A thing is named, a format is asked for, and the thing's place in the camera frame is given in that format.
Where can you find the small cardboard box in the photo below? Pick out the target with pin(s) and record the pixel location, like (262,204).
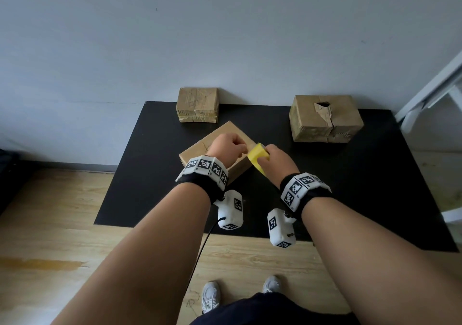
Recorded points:
(196,103)

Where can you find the thin black thread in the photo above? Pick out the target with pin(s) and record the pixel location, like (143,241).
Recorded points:
(191,299)

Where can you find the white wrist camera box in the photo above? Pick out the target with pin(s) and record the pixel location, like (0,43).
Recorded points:
(231,211)
(281,229)

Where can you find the person's left hand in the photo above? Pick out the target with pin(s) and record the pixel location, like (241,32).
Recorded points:
(227,148)

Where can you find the tall cardboard box square hole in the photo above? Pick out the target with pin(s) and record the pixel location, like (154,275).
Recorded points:
(202,148)

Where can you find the white right sneaker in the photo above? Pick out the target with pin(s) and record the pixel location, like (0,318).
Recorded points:
(271,285)

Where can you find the white metal shelf frame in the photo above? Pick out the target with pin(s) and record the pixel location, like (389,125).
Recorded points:
(433,94)

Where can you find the person's right forearm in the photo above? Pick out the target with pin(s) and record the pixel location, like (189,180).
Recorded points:
(382,263)

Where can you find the black marker wristband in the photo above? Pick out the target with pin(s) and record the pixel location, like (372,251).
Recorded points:
(303,191)
(204,177)

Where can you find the yellow tape roll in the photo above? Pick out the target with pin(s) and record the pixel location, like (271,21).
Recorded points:
(257,157)

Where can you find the white left sneaker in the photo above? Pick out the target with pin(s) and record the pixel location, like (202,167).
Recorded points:
(210,296)

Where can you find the wide cardboard box torn flap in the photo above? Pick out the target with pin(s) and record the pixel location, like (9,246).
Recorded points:
(343,119)

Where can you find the black bag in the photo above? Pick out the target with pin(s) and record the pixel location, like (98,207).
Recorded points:
(7,180)

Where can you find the person's right hand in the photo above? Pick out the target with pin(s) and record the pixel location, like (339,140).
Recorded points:
(281,164)

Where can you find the white sneaker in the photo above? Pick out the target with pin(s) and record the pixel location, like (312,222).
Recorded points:
(271,285)
(210,296)

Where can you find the black shorts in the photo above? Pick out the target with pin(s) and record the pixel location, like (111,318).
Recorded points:
(274,310)

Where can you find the person's left forearm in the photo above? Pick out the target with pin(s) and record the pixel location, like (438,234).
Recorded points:
(144,263)

